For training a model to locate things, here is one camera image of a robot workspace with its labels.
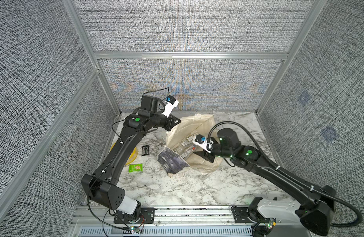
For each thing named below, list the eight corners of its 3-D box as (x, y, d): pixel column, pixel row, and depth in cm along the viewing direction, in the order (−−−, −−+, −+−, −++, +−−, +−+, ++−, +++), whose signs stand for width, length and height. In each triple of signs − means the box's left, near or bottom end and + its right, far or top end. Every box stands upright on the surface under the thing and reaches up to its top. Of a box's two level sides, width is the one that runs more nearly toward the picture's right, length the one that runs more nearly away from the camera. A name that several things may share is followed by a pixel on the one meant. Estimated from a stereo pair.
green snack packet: (128, 172, 90) (127, 171, 88) (129, 165, 93) (128, 164, 91) (143, 171, 90) (142, 170, 89) (143, 164, 93) (142, 163, 92)
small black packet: (141, 156, 97) (141, 154, 95) (142, 147, 101) (141, 145, 100) (149, 155, 97) (148, 153, 96) (149, 146, 102) (148, 144, 100)
